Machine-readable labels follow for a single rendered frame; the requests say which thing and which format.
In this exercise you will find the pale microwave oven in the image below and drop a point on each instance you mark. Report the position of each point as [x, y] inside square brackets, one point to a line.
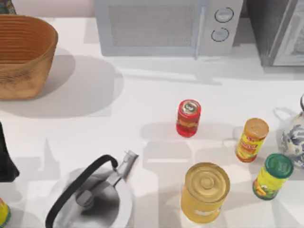
[152, 26]

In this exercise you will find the blue and white vase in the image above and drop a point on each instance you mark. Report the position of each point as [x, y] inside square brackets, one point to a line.
[294, 140]

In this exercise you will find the dark patterned object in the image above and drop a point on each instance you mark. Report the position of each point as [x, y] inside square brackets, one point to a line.
[8, 6]

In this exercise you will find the yellow and orange can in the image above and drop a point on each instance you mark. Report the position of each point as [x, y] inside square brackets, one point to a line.
[251, 140]

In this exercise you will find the yellow and green can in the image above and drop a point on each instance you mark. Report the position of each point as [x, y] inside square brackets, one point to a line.
[3, 213]

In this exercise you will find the green lidded yellow can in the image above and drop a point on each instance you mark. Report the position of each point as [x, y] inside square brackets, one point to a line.
[273, 178]

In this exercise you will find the brown woven basket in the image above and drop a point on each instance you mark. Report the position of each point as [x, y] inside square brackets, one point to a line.
[22, 57]

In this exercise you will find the red can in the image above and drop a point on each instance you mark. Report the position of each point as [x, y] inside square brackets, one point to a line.
[188, 118]

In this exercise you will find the large gold can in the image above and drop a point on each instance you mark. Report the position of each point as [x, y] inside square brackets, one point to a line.
[204, 192]

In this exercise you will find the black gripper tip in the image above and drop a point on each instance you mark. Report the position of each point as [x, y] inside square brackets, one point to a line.
[6, 156]

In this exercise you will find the round microwave knob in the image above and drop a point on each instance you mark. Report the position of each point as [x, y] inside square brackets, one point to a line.
[220, 35]
[224, 14]

